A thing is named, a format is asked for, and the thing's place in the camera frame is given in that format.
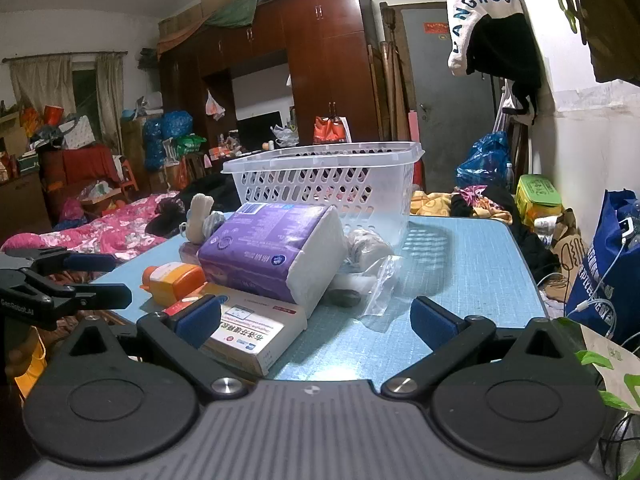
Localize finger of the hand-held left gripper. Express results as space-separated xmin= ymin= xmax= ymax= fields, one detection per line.
xmin=4 ymin=247 xmax=119 ymax=274
xmin=0 ymin=269 xmax=134 ymax=319

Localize pile of blue plastic bags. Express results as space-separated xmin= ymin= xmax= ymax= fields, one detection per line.
xmin=142 ymin=110 xmax=194 ymax=172

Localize black monitor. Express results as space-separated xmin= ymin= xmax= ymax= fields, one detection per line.
xmin=236 ymin=111 xmax=284 ymax=154

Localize green printed bag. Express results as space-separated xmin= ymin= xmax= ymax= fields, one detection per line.
xmin=172 ymin=132 xmax=209 ymax=162

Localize brown wooden wardrobe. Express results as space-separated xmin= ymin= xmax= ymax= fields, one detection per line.
xmin=157 ymin=0 xmax=387 ymax=196

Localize white printed hoodie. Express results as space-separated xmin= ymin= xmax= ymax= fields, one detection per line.
xmin=446 ymin=0 xmax=526 ymax=77

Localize green cloth bundle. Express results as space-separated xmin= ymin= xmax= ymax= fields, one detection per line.
xmin=206 ymin=0 xmax=312 ymax=29

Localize blue plastic bag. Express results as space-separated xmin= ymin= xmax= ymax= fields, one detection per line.
xmin=455 ymin=130 xmax=512 ymax=189

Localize red and white hanging bag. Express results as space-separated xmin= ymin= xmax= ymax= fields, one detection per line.
xmin=313 ymin=102 xmax=351 ymax=146

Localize white hanging plastic bag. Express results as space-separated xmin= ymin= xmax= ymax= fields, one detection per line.
xmin=205 ymin=89 xmax=227 ymax=121

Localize wooden sticks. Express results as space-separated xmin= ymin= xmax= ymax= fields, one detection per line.
xmin=367 ymin=2 xmax=417 ymax=144

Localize black hanging garment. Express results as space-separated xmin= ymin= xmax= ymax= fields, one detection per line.
xmin=469 ymin=12 xmax=544 ymax=127

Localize blue shopping bag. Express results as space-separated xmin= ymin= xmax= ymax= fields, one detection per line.
xmin=565 ymin=189 xmax=640 ymax=349

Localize black clothes pile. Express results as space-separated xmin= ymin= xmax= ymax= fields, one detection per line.
xmin=450 ymin=185 xmax=562 ymax=282

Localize red cloth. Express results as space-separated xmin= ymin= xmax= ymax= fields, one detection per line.
xmin=40 ymin=144 xmax=122 ymax=189

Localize yellow plastic object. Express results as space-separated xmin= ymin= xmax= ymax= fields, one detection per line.
xmin=9 ymin=327 xmax=49 ymax=402

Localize orange plastic bottle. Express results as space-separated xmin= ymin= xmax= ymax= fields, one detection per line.
xmin=140 ymin=262 xmax=207 ymax=307

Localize pink floral blanket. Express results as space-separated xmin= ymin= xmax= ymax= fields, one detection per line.
xmin=0 ymin=192 xmax=192 ymax=281

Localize dark hanging garment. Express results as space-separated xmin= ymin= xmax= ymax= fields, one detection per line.
xmin=582 ymin=0 xmax=640 ymax=84

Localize clear plastic bag with roll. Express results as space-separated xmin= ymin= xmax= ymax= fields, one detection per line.
xmin=327 ymin=227 xmax=404 ymax=334

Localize green plastic crate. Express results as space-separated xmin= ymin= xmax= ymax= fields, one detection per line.
xmin=515 ymin=174 xmax=564 ymax=227

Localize beige curtain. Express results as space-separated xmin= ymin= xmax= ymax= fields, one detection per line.
xmin=10 ymin=55 xmax=77 ymax=117
xmin=95 ymin=52 xmax=126 ymax=157

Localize brown paper bag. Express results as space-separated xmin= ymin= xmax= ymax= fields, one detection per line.
xmin=542 ymin=209 xmax=589 ymax=302

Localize white bag green leaf print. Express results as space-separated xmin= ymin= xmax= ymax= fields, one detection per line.
xmin=555 ymin=317 xmax=640 ymax=417

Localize purple tissue pack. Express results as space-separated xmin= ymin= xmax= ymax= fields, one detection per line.
xmin=197 ymin=202 xmax=349 ymax=319

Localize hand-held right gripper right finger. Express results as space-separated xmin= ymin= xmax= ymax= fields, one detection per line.
xmin=380 ymin=296 xmax=583 ymax=404

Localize yellow floral blanket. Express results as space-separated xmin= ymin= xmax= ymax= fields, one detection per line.
xmin=410 ymin=185 xmax=514 ymax=225

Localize grey door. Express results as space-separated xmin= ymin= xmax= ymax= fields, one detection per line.
xmin=390 ymin=2 xmax=502 ymax=194

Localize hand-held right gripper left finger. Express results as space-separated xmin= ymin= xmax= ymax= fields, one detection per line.
xmin=50 ymin=294 xmax=251 ymax=404

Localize clear plastic laundry basket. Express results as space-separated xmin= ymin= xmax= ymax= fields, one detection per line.
xmin=221 ymin=141 xmax=425 ymax=235

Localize white red medicine box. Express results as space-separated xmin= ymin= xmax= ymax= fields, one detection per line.
xmin=165 ymin=284 xmax=309 ymax=377

